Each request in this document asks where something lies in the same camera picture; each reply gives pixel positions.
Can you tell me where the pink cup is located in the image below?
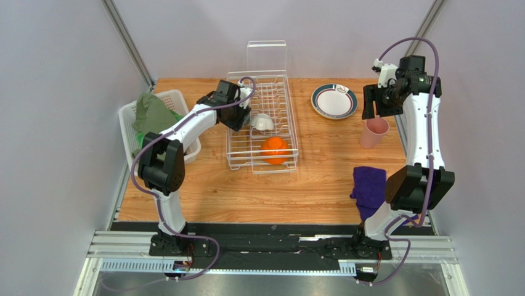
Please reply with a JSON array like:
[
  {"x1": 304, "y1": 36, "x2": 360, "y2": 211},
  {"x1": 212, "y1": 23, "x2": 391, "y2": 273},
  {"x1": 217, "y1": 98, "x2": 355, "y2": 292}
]
[{"x1": 359, "y1": 117, "x2": 390, "y2": 149}]

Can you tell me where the beige plate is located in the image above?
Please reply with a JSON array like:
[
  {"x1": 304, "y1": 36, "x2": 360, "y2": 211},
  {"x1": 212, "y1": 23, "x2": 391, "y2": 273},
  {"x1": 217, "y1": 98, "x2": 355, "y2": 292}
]
[{"x1": 311, "y1": 83, "x2": 358, "y2": 120}]

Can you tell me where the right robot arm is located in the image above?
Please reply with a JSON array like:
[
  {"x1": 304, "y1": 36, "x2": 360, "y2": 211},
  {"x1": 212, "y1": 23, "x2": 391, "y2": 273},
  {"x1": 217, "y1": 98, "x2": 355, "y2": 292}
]
[{"x1": 351, "y1": 55, "x2": 455, "y2": 259}]

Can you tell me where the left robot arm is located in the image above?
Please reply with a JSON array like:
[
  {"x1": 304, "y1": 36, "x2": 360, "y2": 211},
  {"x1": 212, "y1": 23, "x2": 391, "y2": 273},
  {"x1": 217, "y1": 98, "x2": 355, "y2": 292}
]
[{"x1": 132, "y1": 76, "x2": 257, "y2": 240}]

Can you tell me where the white flower-shaped bowl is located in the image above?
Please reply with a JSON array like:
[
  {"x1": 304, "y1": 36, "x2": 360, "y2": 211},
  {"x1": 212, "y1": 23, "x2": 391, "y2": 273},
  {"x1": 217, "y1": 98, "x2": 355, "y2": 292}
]
[{"x1": 250, "y1": 113, "x2": 274, "y2": 131}]

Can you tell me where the orange bowl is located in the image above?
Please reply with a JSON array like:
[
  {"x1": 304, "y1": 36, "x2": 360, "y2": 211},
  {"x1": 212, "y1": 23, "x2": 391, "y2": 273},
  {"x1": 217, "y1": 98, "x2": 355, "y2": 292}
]
[{"x1": 259, "y1": 136, "x2": 290, "y2": 165}]

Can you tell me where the white plastic basket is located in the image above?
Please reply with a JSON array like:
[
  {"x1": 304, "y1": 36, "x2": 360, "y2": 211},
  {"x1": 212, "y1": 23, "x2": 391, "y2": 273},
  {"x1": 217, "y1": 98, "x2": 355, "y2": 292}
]
[{"x1": 118, "y1": 89, "x2": 201, "y2": 168}]

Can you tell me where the green cloth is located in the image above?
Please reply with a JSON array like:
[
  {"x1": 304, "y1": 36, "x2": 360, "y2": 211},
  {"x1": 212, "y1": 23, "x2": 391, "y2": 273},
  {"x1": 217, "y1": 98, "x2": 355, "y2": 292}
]
[{"x1": 132, "y1": 93, "x2": 183, "y2": 158}]

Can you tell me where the purple cloth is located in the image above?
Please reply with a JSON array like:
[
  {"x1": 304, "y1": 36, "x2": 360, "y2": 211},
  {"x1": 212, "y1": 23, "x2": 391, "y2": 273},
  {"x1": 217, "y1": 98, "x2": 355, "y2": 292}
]
[{"x1": 349, "y1": 165, "x2": 420, "y2": 229}]

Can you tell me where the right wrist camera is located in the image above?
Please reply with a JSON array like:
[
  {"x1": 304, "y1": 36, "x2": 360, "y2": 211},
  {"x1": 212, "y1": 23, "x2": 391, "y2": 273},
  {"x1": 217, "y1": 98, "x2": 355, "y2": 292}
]
[{"x1": 372, "y1": 59, "x2": 398, "y2": 88}]

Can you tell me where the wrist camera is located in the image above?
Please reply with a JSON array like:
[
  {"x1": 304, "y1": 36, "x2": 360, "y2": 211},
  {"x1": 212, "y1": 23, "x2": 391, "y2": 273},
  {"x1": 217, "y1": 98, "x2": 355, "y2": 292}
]
[
  {"x1": 237, "y1": 80, "x2": 253, "y2": 109},
  {"x1": 372, "y1": 59, "x2": 398, "y2": 88}
]

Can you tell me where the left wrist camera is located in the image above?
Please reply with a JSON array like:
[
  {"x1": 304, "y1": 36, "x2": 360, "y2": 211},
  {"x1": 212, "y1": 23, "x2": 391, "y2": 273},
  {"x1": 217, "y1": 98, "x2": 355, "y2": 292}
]
[{"x1": 237, "y1": 80, "x2": 253, "y2": 109}]

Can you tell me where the white wire dish rack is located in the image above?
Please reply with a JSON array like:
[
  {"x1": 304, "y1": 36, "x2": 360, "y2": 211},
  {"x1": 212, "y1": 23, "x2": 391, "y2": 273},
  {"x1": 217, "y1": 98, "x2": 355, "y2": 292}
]
[{"x1": 226, "y1": 40, "x2": 299, "y2": 174}]

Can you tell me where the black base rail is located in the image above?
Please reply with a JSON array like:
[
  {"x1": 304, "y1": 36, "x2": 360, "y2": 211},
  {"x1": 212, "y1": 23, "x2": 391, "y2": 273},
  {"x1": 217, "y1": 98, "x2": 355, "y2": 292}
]
[{"x1": 143, "y1": 221, "x2": 436, "y2": 277}]

